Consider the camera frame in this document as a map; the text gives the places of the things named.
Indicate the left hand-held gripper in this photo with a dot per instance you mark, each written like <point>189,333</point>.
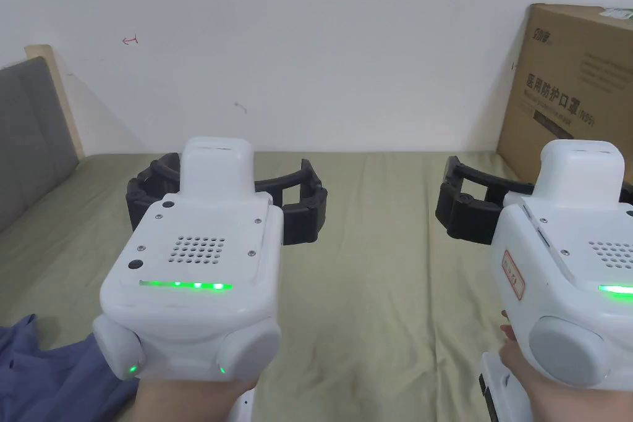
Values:
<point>198,244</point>

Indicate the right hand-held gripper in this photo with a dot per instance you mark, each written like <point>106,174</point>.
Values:
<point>568,254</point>

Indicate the person's left hand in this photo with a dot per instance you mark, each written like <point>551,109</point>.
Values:
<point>188,400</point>

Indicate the person's right hand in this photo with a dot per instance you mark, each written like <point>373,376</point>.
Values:
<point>554,402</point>

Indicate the bed with pale green sheet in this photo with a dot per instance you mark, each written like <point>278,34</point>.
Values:
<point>371,283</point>

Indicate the brown cardboard carton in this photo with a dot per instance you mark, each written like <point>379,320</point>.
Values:
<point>568,71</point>

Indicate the grey padded headboard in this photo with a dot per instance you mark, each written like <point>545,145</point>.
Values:
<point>29,135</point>

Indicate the dark blue shirt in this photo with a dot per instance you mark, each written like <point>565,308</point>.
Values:
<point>59,382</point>

